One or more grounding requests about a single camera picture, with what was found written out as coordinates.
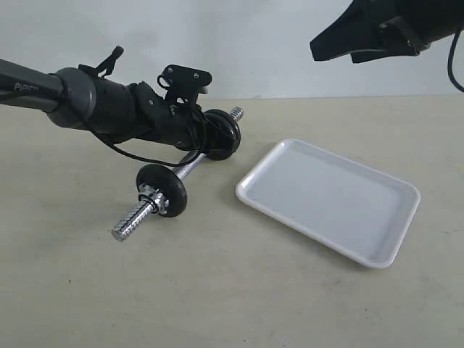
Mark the chrome threaded dumbbell bar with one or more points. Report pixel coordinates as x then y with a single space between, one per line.
151 200

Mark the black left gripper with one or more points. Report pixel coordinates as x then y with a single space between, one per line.
173 119

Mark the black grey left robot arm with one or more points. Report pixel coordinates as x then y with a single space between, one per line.
73 98

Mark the white rectangular plastic tray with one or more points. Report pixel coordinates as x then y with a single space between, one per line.
355 210

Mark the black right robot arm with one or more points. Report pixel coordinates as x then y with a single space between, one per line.
442 18

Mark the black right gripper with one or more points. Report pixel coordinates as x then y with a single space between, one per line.
394 30

